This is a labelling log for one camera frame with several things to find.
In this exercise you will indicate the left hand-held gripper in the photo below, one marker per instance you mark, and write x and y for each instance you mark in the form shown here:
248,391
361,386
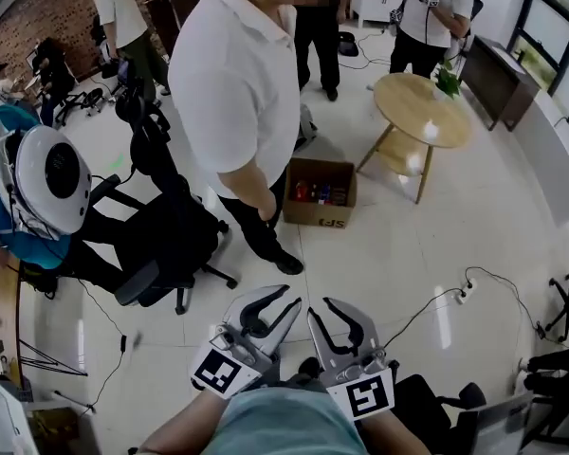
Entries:
227,372

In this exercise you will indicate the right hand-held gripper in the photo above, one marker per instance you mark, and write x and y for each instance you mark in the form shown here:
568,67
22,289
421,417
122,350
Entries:
367,391

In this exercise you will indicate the brown cardboard box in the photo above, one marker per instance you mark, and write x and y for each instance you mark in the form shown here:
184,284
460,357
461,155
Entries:
313,216

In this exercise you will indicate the person's right forearm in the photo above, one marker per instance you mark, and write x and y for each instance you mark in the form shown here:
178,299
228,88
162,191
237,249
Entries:
393,434

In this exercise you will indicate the person's left forearm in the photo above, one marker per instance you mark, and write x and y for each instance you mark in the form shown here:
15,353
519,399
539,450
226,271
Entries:
185,424

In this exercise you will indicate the person's dark trouser legs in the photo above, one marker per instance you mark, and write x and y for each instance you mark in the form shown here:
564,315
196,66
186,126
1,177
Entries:
308,368

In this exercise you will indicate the person's light blue shirt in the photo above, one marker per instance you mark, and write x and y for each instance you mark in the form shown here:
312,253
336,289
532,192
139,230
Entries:
284,424

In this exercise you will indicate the black office chair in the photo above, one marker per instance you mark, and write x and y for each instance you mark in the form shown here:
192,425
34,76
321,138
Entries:
185,235

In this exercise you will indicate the white power strip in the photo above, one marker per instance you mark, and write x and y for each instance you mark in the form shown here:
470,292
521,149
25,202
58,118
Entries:
467,290

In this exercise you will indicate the black tripod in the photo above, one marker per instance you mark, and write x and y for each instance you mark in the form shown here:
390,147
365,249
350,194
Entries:
52,360

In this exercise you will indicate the round wooden table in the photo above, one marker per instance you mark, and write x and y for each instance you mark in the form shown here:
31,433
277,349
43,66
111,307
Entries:
408,107

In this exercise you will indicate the curved wooden desk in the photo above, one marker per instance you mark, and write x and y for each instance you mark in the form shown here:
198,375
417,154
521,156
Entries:
7,311

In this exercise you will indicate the potted green plant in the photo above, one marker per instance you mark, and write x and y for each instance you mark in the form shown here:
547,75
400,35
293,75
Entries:
448,81

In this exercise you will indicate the black floor bag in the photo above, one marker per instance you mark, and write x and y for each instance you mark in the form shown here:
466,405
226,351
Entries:
347,44

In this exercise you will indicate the dark wooden side cabinet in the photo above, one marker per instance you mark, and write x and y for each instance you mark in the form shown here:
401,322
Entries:
498,83

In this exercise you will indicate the brown wooden cart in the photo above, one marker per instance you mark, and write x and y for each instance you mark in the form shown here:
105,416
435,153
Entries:
170,17

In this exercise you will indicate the white cabinet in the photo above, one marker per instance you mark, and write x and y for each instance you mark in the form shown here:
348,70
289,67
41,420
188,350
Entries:
374,0

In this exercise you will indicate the black framed window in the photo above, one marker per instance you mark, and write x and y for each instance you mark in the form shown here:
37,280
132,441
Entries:
550,22

